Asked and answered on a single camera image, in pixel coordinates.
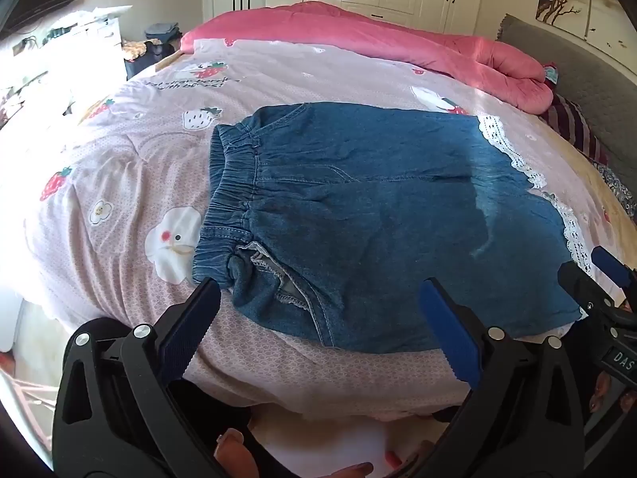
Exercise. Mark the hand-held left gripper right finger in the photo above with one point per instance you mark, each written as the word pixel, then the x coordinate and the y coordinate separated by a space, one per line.
pixel 448 331

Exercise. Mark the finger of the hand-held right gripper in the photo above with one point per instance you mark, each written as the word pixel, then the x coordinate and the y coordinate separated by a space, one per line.
pixel 580 286
pixel 612 269

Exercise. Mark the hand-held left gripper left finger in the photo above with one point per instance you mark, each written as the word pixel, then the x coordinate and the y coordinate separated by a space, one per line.
pixel 191 331

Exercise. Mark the blue denim pants lace trim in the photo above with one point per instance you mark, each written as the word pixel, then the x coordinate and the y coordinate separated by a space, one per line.
pixel 373 209

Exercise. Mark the person's right hand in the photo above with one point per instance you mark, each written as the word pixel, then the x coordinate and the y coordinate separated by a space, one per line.
pixel 604 394

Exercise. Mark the person's left hand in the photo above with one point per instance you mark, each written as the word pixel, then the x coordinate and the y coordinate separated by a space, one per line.
pixel 239 463

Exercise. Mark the dark floral pillow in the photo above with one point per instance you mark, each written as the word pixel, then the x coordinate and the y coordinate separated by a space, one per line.
pixel 617 184

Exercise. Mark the pink strawberry print quilt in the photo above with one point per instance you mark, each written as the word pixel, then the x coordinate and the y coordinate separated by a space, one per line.
pixel 149 184

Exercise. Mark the striped pillow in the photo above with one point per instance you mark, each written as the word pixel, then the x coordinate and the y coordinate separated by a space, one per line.
pixel 572 119

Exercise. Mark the grey padded headboard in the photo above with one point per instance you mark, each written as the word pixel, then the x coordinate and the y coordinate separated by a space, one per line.
pixel 572 69

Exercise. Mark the teal patterned cloth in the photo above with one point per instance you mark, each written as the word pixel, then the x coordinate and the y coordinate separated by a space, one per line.
pixel 551 73

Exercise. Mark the dark blue bag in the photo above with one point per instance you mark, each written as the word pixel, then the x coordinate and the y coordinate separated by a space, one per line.
pixel 154 55

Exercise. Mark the white cluttered desk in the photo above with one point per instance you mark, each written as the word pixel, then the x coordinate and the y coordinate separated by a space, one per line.
pixel 99 45

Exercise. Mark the pink blanket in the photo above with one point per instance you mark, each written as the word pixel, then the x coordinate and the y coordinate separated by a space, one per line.
pixel 348 35

